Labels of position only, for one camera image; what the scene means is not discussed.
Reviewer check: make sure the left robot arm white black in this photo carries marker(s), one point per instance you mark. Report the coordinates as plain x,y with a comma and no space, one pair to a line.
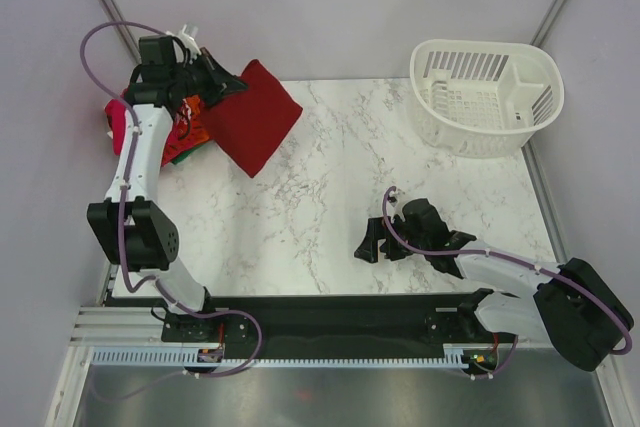
132,230

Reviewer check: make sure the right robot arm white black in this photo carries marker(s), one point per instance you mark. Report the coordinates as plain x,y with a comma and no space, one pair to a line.
567,305

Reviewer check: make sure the dark red t-shirt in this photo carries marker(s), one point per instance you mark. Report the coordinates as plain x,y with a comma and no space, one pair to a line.
250,126

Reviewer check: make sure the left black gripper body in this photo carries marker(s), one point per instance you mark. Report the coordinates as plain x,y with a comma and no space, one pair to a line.
192,81

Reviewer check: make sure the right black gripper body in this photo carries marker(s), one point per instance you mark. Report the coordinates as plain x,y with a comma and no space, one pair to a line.
402,232

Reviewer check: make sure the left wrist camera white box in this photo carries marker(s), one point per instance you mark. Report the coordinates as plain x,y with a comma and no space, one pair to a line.
187,35

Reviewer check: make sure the aluminium rail frame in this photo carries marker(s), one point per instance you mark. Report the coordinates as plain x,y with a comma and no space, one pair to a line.
116,326

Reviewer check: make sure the white slotted cable duct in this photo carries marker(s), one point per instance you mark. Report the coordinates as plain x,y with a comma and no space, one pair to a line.
194,357

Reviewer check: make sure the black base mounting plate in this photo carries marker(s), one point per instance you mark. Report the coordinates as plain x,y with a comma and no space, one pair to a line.
349,326

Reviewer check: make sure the white plastic laundry basket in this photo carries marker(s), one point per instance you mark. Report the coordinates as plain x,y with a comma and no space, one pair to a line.
480,99

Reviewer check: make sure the green folded shirt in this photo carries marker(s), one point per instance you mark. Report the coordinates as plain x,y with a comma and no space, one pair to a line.
181,157

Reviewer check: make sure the orange red printed folded shirt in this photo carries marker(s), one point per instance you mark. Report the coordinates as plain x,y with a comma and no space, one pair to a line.
188,132

